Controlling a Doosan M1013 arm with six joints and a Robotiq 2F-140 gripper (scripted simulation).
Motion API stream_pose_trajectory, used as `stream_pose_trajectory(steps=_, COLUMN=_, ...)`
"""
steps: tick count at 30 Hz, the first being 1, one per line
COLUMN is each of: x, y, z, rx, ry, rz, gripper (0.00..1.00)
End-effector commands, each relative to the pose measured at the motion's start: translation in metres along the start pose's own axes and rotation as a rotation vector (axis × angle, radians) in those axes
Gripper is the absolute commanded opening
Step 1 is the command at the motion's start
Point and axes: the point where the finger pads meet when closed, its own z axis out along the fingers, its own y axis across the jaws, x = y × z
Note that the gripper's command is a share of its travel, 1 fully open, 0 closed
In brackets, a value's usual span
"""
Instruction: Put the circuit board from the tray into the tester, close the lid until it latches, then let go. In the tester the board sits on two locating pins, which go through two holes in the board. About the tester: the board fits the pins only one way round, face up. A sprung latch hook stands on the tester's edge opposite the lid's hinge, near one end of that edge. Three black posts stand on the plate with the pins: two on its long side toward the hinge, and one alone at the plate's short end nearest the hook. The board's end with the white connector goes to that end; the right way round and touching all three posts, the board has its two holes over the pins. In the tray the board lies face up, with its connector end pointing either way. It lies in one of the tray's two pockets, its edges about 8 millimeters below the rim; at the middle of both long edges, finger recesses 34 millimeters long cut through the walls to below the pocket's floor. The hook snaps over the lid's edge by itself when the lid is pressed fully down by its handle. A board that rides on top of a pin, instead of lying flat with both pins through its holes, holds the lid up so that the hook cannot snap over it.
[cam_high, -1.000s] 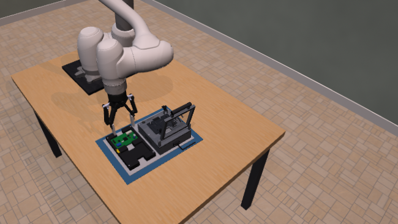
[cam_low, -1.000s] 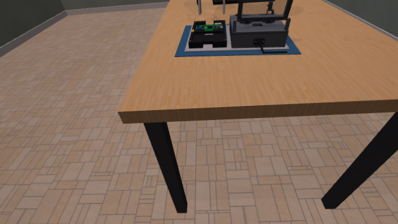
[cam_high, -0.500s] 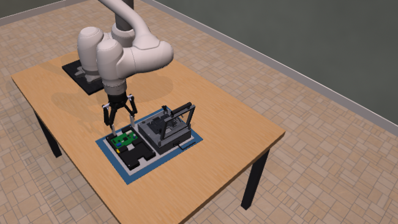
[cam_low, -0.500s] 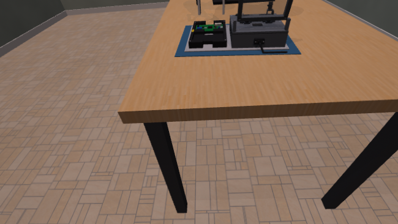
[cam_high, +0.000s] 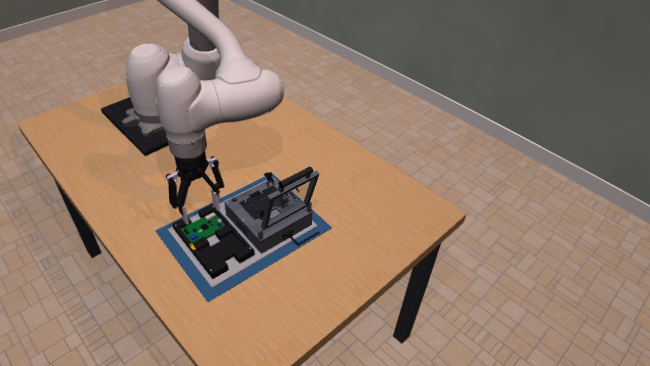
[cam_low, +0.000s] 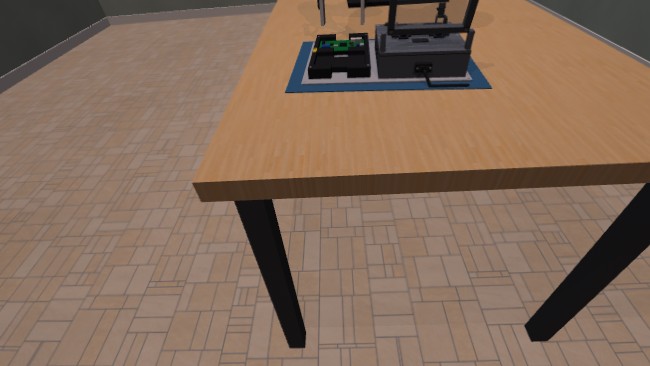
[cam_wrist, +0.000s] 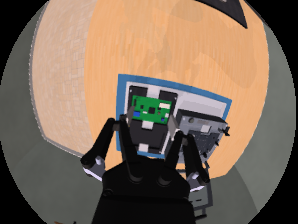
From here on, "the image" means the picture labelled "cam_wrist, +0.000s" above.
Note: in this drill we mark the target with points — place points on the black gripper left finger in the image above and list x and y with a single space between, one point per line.
93 161

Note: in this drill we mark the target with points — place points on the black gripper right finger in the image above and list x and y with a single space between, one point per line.
198 177

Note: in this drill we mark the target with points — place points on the green circuit board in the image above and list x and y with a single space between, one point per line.
151 109

